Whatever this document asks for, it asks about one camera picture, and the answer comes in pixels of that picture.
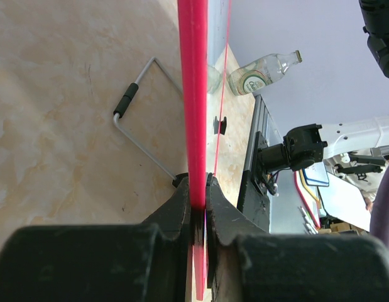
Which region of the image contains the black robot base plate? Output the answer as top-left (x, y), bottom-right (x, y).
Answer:
top-left (237, 131), bottom-right (280, 233)

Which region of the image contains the grey wire board stand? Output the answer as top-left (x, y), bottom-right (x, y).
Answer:
top-left (112, 57), bottom-right (187, 182)

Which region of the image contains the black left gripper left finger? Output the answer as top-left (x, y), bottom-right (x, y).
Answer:
top-left (0, 179), bottom-right (191, 301)

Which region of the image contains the pink-framed whiteboard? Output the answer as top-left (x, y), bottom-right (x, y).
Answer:
top-left (177, 1), bottom-right (231, 301)

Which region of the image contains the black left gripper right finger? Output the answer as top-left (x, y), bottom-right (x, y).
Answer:
top-left (206, 176), bottom-right (389, 301)

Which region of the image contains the clear glass bottle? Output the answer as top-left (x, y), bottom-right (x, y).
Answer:
top-left (227, 50), bottom-right (302, 96)

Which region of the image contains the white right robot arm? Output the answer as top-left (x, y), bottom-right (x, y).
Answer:
top-left (253, 1), bottom-right (389, 172)

